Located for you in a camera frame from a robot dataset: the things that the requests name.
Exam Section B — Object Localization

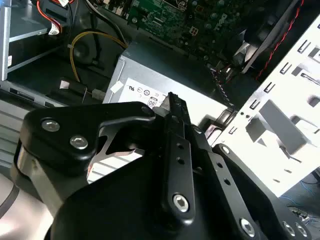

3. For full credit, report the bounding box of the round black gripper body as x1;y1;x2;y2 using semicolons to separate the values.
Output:
44;154;235;240

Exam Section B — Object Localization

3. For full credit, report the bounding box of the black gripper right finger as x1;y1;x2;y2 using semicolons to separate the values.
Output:
180;97;314;240

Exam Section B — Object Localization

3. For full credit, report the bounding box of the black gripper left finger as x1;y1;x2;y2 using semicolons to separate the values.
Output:
11;92;197;227

